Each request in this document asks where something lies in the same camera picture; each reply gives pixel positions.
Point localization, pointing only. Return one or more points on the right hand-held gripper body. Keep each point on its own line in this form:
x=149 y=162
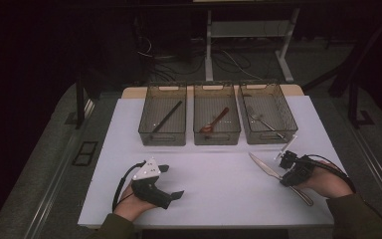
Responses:
x=301 y=171

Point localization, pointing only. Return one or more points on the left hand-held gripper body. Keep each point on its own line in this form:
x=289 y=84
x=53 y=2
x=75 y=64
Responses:
x=151 y=192

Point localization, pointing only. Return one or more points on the silver metal knife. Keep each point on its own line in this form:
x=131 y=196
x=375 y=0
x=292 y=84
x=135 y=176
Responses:
x=262 y=164

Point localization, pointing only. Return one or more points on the silver metal fork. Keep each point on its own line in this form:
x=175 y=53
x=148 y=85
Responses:
x=262 y=120

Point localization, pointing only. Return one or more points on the black chopsticks pair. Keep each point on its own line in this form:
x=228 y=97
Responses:
x=167 y=117

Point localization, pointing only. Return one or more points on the clear brown plastic bin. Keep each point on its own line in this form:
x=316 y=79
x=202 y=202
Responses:
x=160 y=99
x=212 y=99
x=272 y=106

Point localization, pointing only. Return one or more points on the brown wooden spoon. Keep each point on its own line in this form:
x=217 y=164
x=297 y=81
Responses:
x=217 y=119

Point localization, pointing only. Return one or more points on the person's left hand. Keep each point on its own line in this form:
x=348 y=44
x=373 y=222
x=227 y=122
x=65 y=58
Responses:
x=129 y=207

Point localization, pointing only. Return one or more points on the person's right hand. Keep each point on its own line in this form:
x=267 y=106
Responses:
x=328 y=182

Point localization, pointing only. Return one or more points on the white table cover board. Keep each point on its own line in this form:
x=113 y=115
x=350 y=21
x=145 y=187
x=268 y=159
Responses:
x=219 y=199

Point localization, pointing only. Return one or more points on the black metal stand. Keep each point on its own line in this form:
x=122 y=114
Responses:
x=79 y=106
x=353 y=106

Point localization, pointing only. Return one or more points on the metal floor rail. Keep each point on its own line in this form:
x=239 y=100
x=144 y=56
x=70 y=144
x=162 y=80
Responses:
x=376 y=167
x=57 y=179

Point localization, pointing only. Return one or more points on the white metal desk frame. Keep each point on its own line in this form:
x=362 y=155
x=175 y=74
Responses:
x=209 y=49

